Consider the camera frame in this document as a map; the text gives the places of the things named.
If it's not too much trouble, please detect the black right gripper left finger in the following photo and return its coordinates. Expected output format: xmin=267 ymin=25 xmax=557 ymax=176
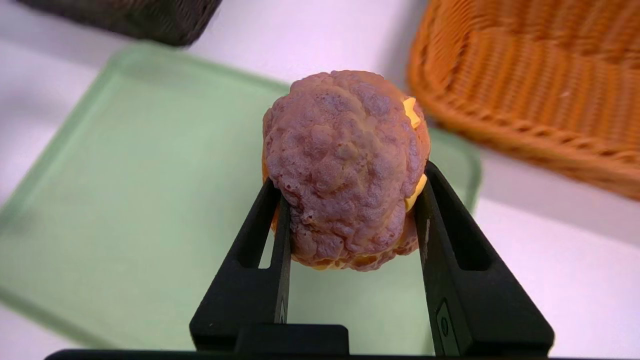
xmin=189 ymin=177 xmax=293 ymax=352

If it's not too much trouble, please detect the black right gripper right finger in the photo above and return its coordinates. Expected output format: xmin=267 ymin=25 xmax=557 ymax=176
xmin=413 ymin=160 xmax=556 ymax=357

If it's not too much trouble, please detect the brown cream puff bun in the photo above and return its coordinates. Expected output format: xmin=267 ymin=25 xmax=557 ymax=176
xmin=261 ymin=70 xmax=432 ymax=272

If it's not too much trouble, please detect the orange wicker basket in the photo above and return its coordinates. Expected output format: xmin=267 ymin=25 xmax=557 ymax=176
xmin=406 ymin=0 xmax=640 ymax=202

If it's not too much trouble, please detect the dark brown wicker basket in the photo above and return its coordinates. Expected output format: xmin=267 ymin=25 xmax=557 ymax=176
xmin=15 ymin=0 xmax=223 ymax=48

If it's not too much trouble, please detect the light green plastic tray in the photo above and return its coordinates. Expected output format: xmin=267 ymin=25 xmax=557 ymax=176
xmin=0 ymin=41 xmax=483 ymax=357

